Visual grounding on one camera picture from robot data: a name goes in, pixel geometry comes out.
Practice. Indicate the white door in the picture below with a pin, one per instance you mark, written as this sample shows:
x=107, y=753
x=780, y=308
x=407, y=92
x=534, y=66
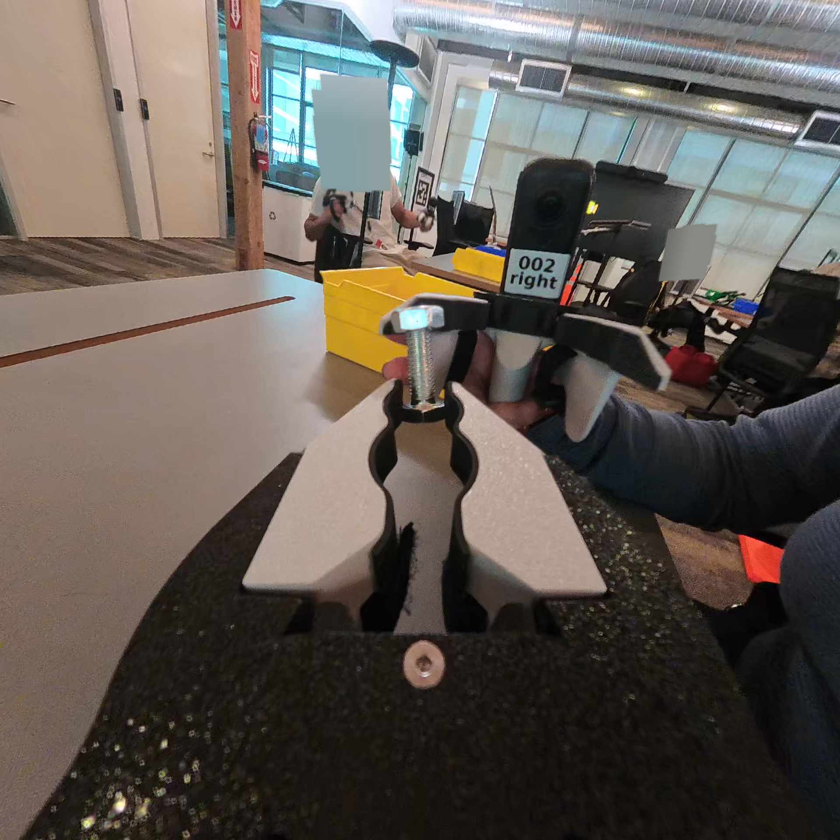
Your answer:
x=177, y=131
x=59, y=131

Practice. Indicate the person's right hand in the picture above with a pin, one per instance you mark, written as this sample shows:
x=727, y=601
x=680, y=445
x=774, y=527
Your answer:
x=481, y=367

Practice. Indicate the black mesh chair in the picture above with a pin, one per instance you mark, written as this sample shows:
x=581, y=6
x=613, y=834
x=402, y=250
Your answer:
x=781, y=341

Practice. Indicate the person's torso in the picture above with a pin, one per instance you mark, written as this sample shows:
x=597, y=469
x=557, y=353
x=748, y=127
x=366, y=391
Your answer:
x=807, y=656

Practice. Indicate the white air vent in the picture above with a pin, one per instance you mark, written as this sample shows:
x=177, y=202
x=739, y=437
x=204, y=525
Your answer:
x=543, y=79

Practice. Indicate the black and white tag sign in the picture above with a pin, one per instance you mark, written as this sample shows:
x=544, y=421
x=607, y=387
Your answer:
x=424, y=187

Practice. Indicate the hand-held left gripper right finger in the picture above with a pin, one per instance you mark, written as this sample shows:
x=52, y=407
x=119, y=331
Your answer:
x=525, y=525

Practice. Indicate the orange cloth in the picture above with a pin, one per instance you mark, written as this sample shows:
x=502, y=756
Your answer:
x=761, y=558

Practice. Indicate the red bag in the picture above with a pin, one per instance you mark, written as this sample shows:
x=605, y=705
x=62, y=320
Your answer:
x=689, y=364

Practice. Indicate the person's right forearm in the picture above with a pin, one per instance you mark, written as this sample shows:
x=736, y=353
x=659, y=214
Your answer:
x=689, y=459

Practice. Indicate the black office chair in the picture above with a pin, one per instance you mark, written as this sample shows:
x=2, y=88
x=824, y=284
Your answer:
x=469, y=226

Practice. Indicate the small blue bin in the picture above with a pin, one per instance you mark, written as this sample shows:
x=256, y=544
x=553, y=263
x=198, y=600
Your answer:
x=493, y=250

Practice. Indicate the red fire extinguisher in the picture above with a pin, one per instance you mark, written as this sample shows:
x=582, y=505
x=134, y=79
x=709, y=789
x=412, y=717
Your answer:
x=261, y=148

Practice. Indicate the wooden post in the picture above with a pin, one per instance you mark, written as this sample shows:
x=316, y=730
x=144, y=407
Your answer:
x=244, y=216

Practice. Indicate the black screen on stand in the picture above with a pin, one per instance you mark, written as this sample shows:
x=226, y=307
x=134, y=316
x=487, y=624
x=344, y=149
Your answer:
x=643, y=210

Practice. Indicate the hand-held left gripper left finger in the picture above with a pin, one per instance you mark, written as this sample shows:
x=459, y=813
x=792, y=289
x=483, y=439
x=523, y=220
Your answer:
x=315, y=525

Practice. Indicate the silver hex bolt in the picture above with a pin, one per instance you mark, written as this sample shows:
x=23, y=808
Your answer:
x=420, y=367

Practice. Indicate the silver ceiling duct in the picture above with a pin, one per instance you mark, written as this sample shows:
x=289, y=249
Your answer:
x=656, y=26
x=689, y=98

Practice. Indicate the yellow plastic bin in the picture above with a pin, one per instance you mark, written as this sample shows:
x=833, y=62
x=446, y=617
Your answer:
x=354, y=315

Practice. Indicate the silver hex nut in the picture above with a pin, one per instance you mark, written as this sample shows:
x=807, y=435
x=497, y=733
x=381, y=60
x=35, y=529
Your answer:
x=423, y=411

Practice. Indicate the small yellow bin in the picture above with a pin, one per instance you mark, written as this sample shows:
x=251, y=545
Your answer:
x=476, y=266

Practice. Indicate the white recycling bin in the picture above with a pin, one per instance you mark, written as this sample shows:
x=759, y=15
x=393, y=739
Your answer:
x=285, y=223

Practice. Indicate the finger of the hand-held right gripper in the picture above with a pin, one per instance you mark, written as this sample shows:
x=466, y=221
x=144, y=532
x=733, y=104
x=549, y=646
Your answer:
x=610, y=344
x=466, y=312

